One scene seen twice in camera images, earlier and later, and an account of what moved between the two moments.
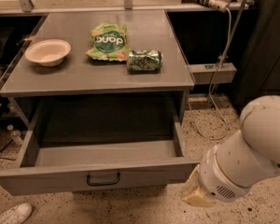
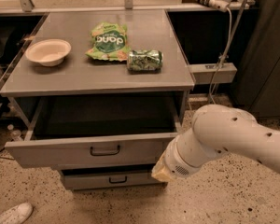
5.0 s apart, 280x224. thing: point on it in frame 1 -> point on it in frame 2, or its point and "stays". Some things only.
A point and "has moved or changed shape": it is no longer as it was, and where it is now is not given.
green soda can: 144,61 stays
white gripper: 215,180 -> 176,164
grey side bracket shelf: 203,74 stays
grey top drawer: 88,144 has moved or changed shape
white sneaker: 15,215 stays
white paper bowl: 48,52 stays
